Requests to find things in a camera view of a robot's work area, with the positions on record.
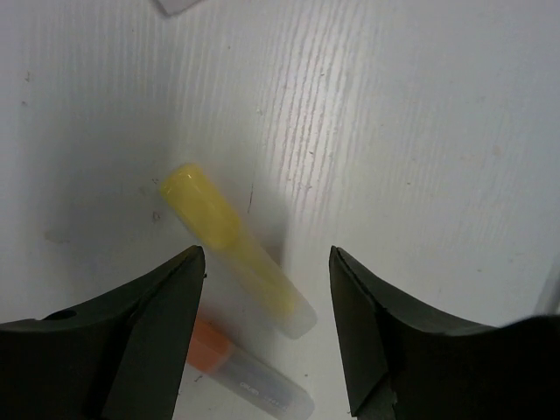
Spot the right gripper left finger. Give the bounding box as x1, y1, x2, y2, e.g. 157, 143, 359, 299
1, 246, 206, 419

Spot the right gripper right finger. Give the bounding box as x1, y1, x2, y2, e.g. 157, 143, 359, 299
329, 247, 559, 419

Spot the orange highlighter white cap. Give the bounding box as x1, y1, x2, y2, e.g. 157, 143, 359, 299
186, 318, 315, 420

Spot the yellow highlighter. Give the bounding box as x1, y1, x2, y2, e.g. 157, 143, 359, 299
160, 164, 317, 340

